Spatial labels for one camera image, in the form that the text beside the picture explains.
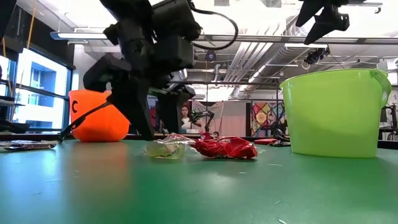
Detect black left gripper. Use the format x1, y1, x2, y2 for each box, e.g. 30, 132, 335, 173
83, 19, 196, 141

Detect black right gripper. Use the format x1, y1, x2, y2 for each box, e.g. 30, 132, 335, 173
295, 0, 369, 45

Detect clear gummy candy packet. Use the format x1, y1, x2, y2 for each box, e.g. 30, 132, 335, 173
157, 133, 196, 146

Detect orange plastic halloween bucket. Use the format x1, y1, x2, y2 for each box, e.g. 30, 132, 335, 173
60, 89, 131, 143

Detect person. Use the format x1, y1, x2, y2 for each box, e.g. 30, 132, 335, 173
179, 105, 195, 130

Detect clear packet green gummies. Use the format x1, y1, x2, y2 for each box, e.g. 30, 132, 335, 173
143, 139, 187, 160

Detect long ceiling light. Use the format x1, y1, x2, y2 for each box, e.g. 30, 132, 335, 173
198, 34, 398, 44
49, 30, 125, 41

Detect white hanging cloth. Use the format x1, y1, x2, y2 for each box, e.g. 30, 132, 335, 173
194, 100, 248, 137

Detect silver ventilation ducts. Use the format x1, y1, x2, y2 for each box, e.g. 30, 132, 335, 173
223, 15, 324, 91

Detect green table mat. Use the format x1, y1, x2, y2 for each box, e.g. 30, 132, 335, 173
0, 138, 398, 224

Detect lime green plastic bucket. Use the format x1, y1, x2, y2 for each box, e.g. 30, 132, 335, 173
279, 68, 392, 159

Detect large window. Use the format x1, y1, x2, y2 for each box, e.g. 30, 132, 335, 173
0, 46, 74, 133

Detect colourful patchwork quilt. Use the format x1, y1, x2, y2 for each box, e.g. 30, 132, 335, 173
251, 101, 287, 138

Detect black equipment rack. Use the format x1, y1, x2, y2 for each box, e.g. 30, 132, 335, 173
379, 104, 398, 141

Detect black hanging camera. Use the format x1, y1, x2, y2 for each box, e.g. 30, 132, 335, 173
303, 46, 330, 66

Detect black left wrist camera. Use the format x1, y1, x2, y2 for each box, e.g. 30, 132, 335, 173
152, 34, 197, 72

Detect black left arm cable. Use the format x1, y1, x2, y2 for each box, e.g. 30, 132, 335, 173
188, 1, 239, 51

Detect yellow cord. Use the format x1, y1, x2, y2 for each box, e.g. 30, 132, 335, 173
25, 0, 38, 50

